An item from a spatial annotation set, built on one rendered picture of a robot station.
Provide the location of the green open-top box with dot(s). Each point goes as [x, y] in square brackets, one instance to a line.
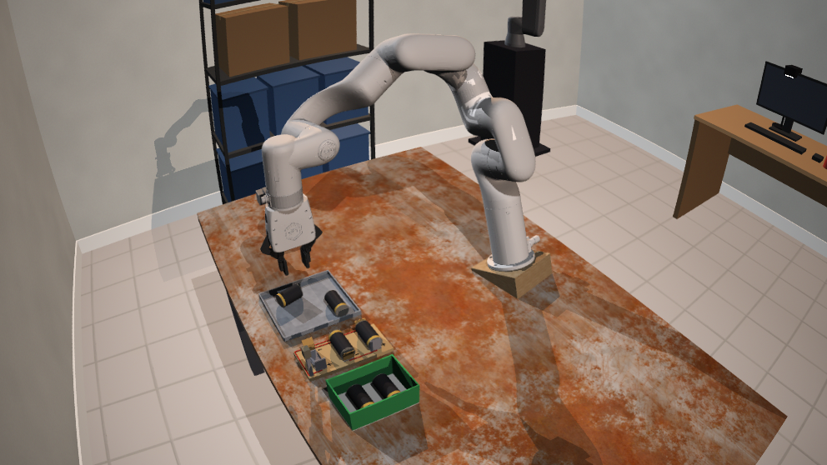
[380, 409]

